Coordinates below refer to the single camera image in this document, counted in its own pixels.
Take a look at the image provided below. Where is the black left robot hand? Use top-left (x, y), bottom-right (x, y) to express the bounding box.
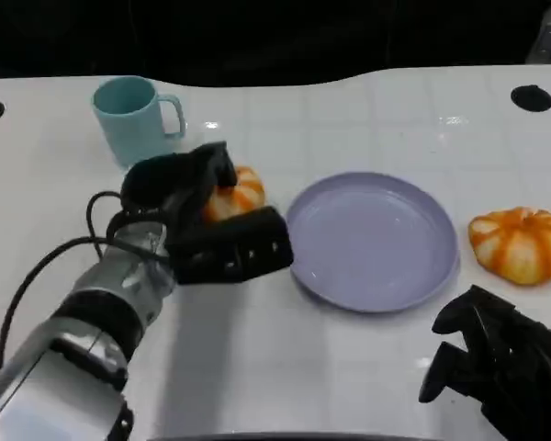
top-left (164, 141), bottom-right (295, 286)

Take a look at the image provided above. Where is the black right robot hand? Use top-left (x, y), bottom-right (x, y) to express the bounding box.
top-left (417, 284), bottom-right (551, 441)

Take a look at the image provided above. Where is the orange and white bread roll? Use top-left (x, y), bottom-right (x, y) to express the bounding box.
top-left (467, 207), bottom-right (551, 287)
top-left (203, 165), bottom-right (266, 222)

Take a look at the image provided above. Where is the lilac plate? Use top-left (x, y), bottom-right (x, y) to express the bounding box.
top-left (286, 171), bottom-right (460, 314)

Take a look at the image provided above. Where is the pale green mug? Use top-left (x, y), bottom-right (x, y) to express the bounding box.
top-left (91, 75), bottom-right (187, 172)

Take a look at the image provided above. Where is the dark robot torso edge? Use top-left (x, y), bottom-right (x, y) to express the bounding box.
top-left (146, 431), bottom-right (488, 441)

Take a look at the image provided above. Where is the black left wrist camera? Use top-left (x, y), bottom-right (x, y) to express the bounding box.
top-left (120, 154), bottom-right (198, 209)

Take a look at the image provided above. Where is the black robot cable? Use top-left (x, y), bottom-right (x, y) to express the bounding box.
top-left (0, 236), bottom-right (116, 373)
top-left (85, 190), bottom-right (171, 266)

